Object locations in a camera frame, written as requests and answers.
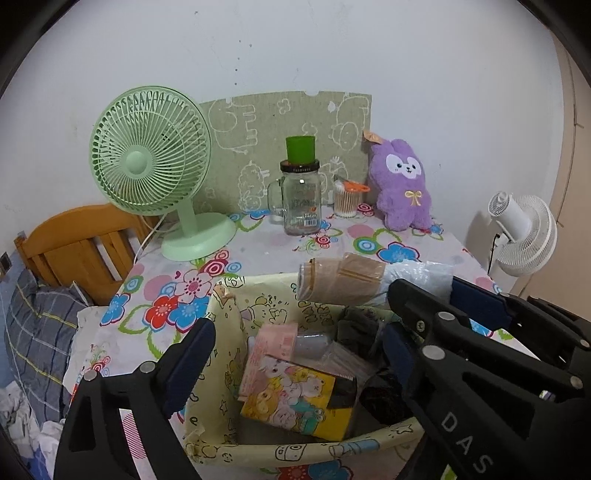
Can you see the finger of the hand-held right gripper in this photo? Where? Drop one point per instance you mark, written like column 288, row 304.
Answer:
column 471, row 332
column 480, row 302

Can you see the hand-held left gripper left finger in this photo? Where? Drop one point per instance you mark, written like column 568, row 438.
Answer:
column 191, row 355

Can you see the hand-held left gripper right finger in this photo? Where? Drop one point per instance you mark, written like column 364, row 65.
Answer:
column 395, row 355

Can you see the grey sock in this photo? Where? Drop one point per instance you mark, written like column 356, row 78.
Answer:
column 360, row 332

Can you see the black cloth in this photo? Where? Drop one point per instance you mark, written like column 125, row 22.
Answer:
column 383, row 397

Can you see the yellow cartoon printed box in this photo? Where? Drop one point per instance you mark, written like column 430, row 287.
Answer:
column 226, row 323

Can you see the pink dotted packet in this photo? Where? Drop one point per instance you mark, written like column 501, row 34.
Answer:
column 272, row 346

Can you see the translucent plastic bag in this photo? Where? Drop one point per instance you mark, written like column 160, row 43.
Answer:
column 314, row 346

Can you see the clear bag with beige cloth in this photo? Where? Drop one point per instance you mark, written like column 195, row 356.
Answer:
column 341, row 279

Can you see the yellow cartoon tissue pack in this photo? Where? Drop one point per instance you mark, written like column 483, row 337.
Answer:
column 295, row 401

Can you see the white clip fan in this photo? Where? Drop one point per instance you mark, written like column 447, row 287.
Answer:
column 521, row 230

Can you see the purple plush bunny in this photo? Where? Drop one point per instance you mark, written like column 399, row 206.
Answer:
column 406, row 203

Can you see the floral tablecloth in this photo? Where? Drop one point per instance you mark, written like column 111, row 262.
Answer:
column 277, row 244

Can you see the beige door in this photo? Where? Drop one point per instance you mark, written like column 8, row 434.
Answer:
column 575, row 184

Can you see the grey plaid pillow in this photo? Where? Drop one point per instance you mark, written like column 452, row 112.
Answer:
column 41, row 332

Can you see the cotton swab jar orange lid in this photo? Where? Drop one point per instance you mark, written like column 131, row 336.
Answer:
column 346, row 203

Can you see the wooden bed headboard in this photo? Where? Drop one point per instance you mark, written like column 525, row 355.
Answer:
column 69, row 235

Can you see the glass jar mug green lid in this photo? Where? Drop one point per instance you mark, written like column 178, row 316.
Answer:
column 302, row 203

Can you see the crumpled white grey cloth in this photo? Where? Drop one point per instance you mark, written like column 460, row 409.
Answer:
column 18, row 406

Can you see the green desk fan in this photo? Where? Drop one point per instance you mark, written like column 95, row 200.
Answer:
column 138, row 161

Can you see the green cartoon printed board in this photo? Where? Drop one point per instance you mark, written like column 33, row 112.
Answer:
column 277, row 120

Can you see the wall socket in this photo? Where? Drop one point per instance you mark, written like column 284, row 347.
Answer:
column 4, row 262

